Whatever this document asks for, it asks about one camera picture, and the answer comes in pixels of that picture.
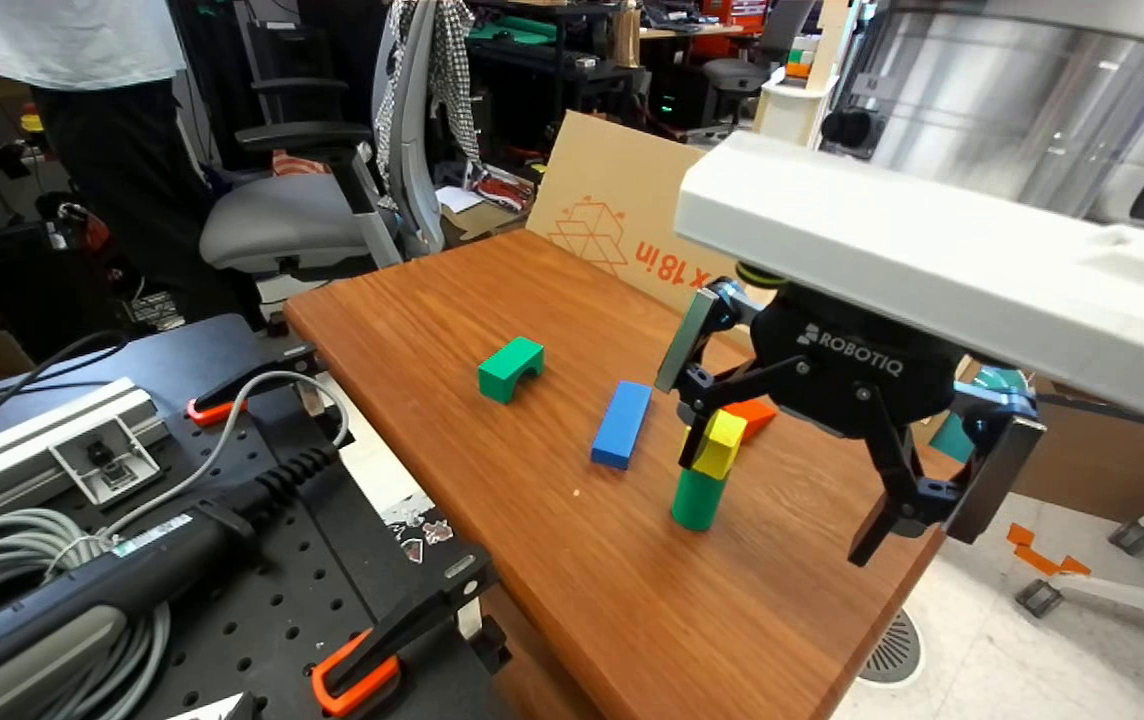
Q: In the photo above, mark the grey office chair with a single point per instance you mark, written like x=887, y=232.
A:
x=287, y=215

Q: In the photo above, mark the orange floor tape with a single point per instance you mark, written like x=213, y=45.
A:
x=1043, y=554

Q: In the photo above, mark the green arch piece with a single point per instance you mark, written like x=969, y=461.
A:
x=508, y=367

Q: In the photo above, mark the round floor drain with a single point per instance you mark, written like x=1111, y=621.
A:
x=892, y=649

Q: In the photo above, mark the teal cylinder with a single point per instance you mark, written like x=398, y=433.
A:
x=951, y=439

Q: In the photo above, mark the aluminium rail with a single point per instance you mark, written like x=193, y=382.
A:
x=25, y=433

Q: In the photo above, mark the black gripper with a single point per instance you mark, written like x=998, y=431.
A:
x=844, y=367

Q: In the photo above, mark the white post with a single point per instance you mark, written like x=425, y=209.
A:
x=794, y=103

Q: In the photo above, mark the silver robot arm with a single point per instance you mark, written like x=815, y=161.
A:
x=998, y=93

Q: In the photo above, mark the brown cardboard box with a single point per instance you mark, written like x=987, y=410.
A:
x=1116, y=465

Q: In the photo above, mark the black orange clamp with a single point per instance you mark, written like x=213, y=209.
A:
x=385, y=652
x=218, y=405

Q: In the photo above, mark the yellow box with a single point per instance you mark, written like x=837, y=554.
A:
x=720, y=441

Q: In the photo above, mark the orange wedge piece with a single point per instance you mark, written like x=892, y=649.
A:
x=757, y=418

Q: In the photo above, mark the brown printed cardboard panel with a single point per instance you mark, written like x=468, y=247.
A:
x=599, y=200

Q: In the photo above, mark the green rectangular block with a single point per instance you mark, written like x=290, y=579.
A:
x=697, y=502

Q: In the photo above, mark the person in white shirt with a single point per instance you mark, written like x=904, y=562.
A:
x=78, y=80

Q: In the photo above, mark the hanging grey clothes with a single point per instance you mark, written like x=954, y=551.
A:
x=433, y=106

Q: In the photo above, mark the blue rectangular block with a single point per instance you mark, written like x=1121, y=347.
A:
x=620, y=425

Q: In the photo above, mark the brown wooden board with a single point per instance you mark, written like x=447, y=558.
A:
x=572, y=544

